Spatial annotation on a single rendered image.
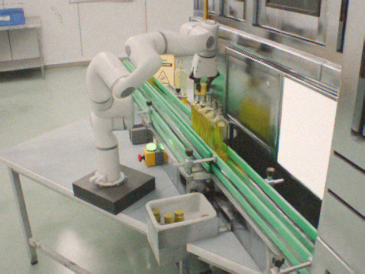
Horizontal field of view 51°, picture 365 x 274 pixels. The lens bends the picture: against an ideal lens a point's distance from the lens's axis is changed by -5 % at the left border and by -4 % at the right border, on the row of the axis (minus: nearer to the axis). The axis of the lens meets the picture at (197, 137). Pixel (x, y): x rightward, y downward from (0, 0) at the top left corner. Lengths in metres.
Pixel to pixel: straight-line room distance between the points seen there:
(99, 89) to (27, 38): 5.97
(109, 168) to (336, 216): 1.17
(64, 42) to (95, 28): 0.60
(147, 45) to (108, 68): 0.15
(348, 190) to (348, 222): 0.05
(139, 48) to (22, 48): 6.11
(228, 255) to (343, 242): 0.80
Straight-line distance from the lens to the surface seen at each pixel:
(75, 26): 7.32
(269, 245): 1.24
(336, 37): 1.17
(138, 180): 1.70
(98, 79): 1.39
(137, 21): 7.47
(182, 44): 1.41
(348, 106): 0.57
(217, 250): 1.41
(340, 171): 0.60
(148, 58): 1.29
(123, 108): 1.48
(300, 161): 1.33
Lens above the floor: 1.65
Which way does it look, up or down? 24 degrees down
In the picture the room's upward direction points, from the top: straight up
